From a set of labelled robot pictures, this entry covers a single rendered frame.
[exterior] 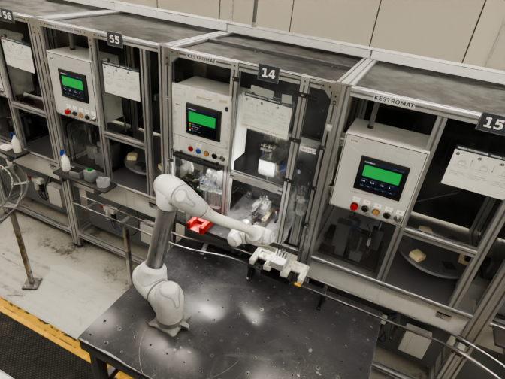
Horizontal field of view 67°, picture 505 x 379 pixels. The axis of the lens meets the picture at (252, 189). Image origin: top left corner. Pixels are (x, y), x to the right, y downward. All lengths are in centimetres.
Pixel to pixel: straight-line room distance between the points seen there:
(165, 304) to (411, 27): 453
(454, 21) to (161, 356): 483
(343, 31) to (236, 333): 438
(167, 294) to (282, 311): 75
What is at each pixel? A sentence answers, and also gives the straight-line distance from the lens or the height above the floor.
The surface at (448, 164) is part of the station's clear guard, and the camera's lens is 212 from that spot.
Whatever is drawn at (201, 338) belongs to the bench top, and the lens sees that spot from 232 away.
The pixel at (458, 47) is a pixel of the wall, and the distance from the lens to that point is 557.
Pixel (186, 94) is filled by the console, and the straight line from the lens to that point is 243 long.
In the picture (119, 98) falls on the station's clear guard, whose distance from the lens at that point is 284.
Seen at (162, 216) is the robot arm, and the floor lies 130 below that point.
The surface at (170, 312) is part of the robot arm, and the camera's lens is 222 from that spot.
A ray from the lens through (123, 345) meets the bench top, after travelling 233.
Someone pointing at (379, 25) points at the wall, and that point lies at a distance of 560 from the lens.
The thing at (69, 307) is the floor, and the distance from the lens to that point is 352.
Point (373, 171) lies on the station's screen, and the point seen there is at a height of 164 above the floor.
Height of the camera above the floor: 254
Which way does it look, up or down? 32 degrees down
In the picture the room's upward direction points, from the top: 7 degrees clockwise
